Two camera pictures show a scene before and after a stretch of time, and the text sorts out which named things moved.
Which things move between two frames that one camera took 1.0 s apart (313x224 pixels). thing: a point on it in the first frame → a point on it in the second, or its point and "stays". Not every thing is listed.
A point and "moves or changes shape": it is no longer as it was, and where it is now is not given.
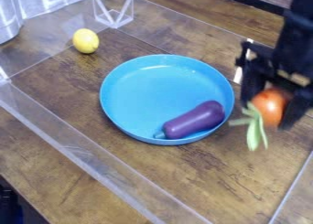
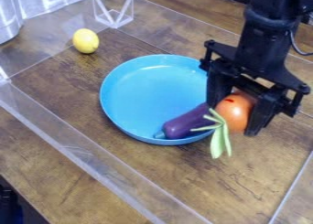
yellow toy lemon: [86, 40] stays
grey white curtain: [22, 4] stays
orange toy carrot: [265, 113] moves or changes shape
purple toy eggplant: [205, 117] stays
